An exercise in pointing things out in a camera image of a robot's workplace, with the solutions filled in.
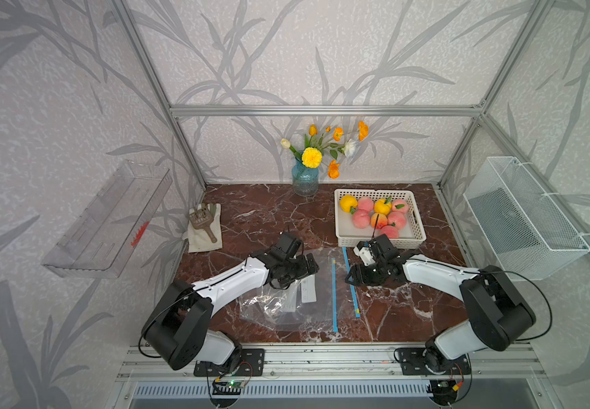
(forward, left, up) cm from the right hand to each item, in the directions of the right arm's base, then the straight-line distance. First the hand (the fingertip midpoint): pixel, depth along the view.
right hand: (351, 278), depth 89 cm
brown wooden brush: (+27, +60, +1) cm, 66 cm away
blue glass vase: (+41, +17, +8) cm, 45 cm away
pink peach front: (+18, -17, +2) cm, 25 cm away
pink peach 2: (+24, -6, +3) cm, 25 cm away
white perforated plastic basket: (+18, -27, -1) cm, 32 cm away
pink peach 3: (+24, -20, +3) cm, 32 cm away
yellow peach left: (+32, -1, +5) cm, 32 cm away
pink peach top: (+32, -9, +4) cm, 33 cm away
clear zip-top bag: (-5, +9, -2) cm, 11 cm away
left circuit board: (-31, +38, -4) cm, 49 cm away
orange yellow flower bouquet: (+40, +12, +26) cm, 49 cm away
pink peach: (+33, -25, +3) cm, 41 cm away
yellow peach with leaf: (+30, -16, +3) cm, 34 cm away
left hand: (0, +14, +5) cm, 15 cm away
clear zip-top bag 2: (-10, +28, +2) cm, 29 cm away
